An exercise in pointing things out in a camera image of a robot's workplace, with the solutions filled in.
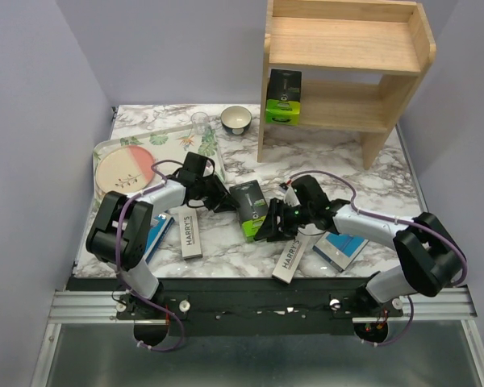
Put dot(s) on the pink and cream plate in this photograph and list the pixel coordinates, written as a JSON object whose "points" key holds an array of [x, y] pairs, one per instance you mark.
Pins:
{"points": [[125, 170]]}

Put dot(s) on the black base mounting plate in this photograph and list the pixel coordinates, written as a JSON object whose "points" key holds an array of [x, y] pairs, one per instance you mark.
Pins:
{"points": [[188, 307]]}

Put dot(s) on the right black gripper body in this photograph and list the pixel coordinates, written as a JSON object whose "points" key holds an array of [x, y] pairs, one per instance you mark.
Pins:
{"points": [[301, 213]]}

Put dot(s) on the right blue razor package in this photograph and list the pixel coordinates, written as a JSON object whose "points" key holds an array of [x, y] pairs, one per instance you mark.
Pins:
{"points": [[339, 250]]}

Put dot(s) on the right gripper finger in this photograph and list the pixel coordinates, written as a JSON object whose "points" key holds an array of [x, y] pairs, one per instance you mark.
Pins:
{"points": [[286, 229], [268, 230]]}

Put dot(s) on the dark ceramic bowl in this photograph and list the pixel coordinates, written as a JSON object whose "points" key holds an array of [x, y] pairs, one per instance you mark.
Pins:
{"points": [[236, 120]]}

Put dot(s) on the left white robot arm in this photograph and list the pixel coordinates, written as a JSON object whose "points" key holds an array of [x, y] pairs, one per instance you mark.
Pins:
{"points": [[119, 233]]}

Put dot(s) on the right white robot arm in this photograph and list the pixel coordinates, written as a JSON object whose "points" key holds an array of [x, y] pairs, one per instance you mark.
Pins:
{"points": [[429, 259]]}

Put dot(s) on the left blue razor package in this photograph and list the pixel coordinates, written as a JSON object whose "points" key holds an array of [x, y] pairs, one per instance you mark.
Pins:
{"points": [[159, 227]]}

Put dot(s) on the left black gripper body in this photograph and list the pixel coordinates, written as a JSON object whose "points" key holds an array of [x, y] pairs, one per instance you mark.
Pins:
{"points": [[206, 193]]}

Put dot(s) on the leaf-patterned tray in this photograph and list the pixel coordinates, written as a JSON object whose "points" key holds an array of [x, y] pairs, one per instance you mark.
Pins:
{"points": [[169, 145]]}

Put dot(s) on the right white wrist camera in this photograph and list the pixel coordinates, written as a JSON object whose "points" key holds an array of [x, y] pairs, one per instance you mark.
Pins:
{"points": [[290, 197]]}

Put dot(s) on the black green Gillette box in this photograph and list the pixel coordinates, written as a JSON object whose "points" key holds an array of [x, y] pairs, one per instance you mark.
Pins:
{"points": [[283, 97], [252, 207]]}

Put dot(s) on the clear plastic cup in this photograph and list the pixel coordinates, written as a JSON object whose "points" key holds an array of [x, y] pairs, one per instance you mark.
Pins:
{"points": [[201, 122]]}

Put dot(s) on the wooden two-tier shelf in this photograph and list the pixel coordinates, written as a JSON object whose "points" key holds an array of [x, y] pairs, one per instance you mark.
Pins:
{"points": [[380, 52]]}

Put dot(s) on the white harry's box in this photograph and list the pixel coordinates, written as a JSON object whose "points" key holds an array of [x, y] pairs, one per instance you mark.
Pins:
{"points": [[290, 258], [189, 233]]}

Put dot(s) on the blue razor package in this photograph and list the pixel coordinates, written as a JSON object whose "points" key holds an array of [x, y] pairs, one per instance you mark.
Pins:
{"points": [[159, 227], [339, 250]]}

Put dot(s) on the aluminium rail frame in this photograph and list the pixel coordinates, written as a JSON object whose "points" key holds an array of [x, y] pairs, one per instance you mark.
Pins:
{"points": [[97, 307]]}

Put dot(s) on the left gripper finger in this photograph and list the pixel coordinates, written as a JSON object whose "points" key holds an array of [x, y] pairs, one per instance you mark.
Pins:
{"points": [[224, 203], [217, 188]]}

